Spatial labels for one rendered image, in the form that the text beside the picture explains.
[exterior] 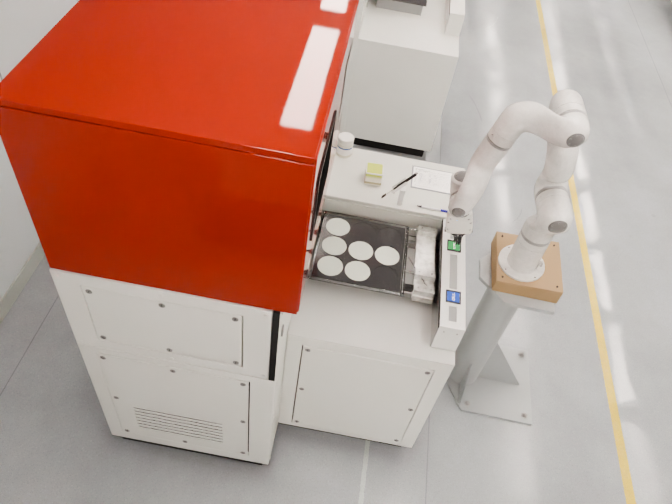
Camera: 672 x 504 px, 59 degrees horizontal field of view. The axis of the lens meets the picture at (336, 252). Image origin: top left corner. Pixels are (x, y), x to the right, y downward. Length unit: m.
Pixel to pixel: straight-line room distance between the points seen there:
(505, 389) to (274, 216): 2.07
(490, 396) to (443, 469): 0.48
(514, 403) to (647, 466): 0.68
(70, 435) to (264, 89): 1.99
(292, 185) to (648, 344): 2.84
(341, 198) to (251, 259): 0.96
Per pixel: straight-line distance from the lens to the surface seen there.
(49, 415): 3.09
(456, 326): 2.17
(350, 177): 2.59
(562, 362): 3.51
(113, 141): 1.46
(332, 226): 2.45
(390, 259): 2.38
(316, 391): 2.52
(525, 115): 1.97
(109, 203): 1.61
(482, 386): 3.22
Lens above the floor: 2.66
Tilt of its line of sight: 48 degrees down
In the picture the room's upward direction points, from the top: 10 degrees clockwise
